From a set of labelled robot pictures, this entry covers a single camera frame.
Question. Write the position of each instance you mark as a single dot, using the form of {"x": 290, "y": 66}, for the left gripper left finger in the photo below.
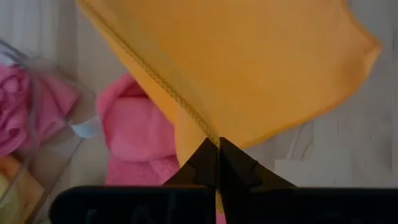
{"x": 203, "y": 169}

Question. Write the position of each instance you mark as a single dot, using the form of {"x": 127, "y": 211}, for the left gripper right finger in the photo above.
{"x": 239, "y": 171}

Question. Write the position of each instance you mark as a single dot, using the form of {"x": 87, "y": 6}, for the clear plastic bin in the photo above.
{"x": 84, "y": 102}

